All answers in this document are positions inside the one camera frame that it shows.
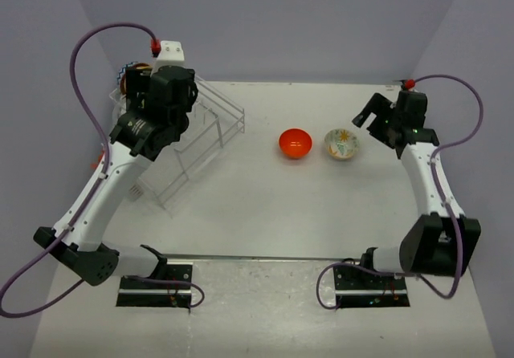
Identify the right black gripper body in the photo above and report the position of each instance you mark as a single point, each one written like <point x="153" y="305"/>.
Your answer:
<point x="383" y="135"/>

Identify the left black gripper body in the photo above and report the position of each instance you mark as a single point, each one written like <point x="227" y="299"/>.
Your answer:
<point x="137" y="81"/>

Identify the cream floral patterned bowl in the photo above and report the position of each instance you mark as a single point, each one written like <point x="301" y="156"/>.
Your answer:
<point x="341" y="144"/>

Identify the orange plastic bowl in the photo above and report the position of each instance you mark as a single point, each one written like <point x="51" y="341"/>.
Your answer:
<point x="295" y="143"/>

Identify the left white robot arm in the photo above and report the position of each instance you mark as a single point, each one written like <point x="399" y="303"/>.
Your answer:
<point x="76" y="239"/>

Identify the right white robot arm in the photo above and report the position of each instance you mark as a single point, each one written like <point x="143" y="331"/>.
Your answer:
<point x="443" y="238"/>

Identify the blue zigzag patterned bowl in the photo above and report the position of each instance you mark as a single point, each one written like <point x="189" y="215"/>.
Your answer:
<point x="121" y="73"/>

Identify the orange plastic utensil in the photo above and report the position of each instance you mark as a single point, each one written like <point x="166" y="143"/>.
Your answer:
<point x="95" y="164"/>

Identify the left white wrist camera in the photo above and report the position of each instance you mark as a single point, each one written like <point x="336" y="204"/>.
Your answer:
<point x="171" y="54"/>

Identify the white wire dish rack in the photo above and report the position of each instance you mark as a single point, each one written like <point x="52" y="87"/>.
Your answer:
<point x="215" y="120"/>

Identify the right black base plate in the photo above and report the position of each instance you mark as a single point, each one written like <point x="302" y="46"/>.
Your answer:
<point x="358" y="289"/>

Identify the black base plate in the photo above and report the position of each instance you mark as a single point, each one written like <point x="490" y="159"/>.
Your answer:
<point x="358" y="289"/>
<point x="176" y="293"/>

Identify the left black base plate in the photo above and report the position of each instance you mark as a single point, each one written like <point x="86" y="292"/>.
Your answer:
<point x="176" y="293"/>

